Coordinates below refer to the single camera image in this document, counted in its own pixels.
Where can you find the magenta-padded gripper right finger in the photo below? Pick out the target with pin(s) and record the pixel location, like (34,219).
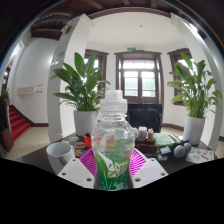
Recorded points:
(151,171)

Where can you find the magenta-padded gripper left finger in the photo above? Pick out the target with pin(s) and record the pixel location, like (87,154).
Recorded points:
(75,172)

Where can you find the clear green-labelled drink bottle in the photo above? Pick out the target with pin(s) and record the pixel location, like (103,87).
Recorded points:
(113,146)

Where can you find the small patterned round dish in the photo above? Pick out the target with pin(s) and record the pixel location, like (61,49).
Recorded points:
(80,145)
(79,153)

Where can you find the white mug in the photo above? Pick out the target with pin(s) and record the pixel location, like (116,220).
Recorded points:
(58,151)

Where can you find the green notebook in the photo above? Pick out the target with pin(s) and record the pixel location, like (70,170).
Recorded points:
(163,140)

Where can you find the grey headphones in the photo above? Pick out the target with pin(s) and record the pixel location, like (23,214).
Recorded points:
(181,150)

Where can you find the printed brochure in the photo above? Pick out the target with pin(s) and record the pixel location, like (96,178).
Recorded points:
(200,155)

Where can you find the black chair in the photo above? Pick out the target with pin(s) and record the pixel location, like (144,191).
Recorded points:
(145,118)

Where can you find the red carpeted staircase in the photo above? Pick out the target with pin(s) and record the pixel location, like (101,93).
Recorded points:
(18,125)

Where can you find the bushy plant in white pot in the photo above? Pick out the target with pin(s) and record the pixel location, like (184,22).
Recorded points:
(81,86)

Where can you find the tall plant in white pot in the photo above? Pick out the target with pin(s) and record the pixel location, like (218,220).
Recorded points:
(195,93)

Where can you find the brown-framed window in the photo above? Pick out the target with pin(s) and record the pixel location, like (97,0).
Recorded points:
(100,61)
(175,60)

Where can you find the green exit sign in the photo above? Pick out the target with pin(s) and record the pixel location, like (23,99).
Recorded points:
(131,49)

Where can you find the white wall radiator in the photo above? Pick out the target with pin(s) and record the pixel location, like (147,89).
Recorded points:
(30,90)

